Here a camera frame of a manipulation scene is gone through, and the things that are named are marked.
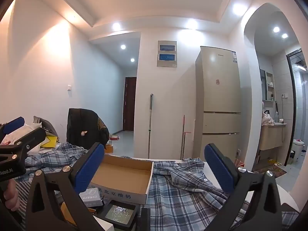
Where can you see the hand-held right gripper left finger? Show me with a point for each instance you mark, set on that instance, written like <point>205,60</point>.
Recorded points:
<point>90,168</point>

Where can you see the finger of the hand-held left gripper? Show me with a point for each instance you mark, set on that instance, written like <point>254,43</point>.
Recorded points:
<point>31,136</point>
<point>14,124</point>

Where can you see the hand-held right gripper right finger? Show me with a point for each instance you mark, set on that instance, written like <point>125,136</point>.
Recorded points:
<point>217,170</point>

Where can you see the small grey-blue box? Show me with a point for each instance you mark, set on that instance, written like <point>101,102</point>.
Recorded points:
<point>90,196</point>

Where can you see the cardboard box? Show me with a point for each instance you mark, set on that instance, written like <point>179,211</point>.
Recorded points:
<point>125,173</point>

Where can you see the amber plastic soap box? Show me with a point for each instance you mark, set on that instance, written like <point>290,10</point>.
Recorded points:
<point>67,213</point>

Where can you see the black square tray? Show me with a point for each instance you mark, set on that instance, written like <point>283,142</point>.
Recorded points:
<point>119,213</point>

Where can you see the black cylinder case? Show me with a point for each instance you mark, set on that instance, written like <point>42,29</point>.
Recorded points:
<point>145,220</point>

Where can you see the person's left hand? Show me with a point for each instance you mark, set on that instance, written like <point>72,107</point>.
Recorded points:
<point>10,195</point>

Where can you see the clear plastic bag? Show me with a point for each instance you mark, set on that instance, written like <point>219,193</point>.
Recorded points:
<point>31,126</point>

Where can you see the yellow paper packet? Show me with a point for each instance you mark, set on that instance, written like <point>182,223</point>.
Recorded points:
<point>49,142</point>

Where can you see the grey backpack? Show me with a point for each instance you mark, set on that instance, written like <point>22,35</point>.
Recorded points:
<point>47,125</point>

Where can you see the orange box on floor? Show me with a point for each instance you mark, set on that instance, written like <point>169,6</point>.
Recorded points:
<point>108,148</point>

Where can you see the dark striped cloth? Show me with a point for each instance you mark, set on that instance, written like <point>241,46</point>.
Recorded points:
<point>22,197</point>

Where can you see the chair with black jacket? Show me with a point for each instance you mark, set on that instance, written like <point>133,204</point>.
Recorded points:
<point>81,127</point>

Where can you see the blue plaid shirt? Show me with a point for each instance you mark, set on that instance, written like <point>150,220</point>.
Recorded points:
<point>182,197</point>

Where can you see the patterned door mat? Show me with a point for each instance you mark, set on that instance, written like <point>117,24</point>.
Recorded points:
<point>270,171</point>

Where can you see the beige vanity cabinet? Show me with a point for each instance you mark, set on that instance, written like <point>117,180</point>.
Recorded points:
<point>272,136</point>

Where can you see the pile of pale clothes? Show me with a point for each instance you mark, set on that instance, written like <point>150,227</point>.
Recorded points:
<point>267,119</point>

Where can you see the beige refrigerator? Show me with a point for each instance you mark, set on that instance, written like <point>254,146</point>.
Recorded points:
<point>216,96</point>

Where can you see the dark brown door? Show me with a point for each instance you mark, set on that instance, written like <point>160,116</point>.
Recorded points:
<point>129,103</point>

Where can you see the white trash bin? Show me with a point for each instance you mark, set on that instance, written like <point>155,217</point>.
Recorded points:
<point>298,151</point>

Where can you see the black framed glass door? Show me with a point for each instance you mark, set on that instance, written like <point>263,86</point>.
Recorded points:
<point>292,105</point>

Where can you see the bathroom mirror cabinet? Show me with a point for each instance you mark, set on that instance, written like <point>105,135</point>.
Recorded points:
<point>267,84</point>

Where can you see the white wall socket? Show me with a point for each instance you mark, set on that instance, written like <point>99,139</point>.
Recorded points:
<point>284,95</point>

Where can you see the wall electrical panel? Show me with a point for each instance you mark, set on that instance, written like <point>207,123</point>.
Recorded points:
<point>167,53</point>

